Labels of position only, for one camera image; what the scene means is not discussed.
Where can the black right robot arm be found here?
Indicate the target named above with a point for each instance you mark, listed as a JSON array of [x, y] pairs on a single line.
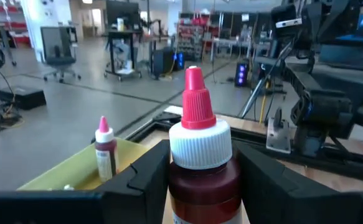
[[321, 105]]

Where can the large red food colouring bottle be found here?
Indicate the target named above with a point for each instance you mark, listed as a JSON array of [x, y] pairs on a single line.
[[203, 146]]

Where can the black rolling desk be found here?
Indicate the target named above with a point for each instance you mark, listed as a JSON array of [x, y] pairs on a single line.
[[122, 34]]

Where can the black computer tower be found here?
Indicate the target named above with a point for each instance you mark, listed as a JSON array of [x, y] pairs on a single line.
[[164, 62]]

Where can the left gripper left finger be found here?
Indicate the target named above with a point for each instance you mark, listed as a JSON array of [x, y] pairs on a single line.
[[144, 189]]

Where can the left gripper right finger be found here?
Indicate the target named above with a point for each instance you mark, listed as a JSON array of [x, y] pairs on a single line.
[[277, 199]]

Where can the black floor case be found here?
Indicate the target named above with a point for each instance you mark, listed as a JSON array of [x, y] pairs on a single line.
[[22, 98]]

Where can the red shelf unit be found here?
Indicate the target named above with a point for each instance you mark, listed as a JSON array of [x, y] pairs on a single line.
[[196, 34]]

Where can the person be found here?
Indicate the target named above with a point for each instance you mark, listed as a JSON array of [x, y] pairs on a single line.
[[122, 51]]

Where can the grey office chair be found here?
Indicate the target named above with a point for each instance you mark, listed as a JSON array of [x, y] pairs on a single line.
[[58, 46]]

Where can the pink labelled bottle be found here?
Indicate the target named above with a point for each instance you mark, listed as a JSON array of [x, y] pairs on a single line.
[[106, 155]]

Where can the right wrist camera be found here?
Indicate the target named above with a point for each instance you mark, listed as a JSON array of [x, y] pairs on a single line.
[[288, 15]]

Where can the black table frame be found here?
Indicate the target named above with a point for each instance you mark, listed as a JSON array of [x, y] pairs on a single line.
[[340, 165]]

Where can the black desk monitor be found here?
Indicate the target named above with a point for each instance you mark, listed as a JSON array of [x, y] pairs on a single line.
[[122, 12]]

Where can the small red shelf rack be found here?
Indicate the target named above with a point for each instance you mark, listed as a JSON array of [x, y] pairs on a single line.
[[13, 25]]

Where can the black tower purple lights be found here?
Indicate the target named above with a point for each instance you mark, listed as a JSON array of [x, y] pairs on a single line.
[[241, 74]]

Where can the translucent yellow-green bin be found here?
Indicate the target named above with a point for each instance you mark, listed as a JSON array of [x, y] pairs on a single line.
[[75, 171]]

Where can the grey metal bracket plate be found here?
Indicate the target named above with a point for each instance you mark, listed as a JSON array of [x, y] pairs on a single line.
[[277, 137]]

